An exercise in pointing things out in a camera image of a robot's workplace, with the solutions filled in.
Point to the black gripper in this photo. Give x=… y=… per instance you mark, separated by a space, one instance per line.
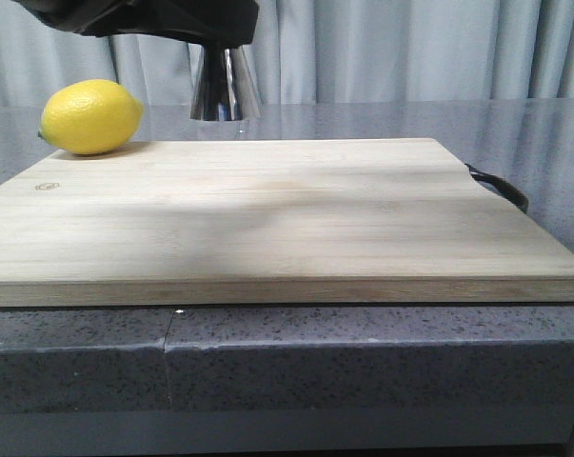
x=216 y=23

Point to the steel double jigger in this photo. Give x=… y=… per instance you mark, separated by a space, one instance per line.
x=224 y=90

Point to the grey curtain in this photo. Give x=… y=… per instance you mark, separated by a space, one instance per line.
x=307 y=52

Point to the yellow lemon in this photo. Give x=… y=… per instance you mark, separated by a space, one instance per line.
x=90 y=117

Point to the wooden cutting board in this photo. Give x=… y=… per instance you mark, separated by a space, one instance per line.
x=243 y=222

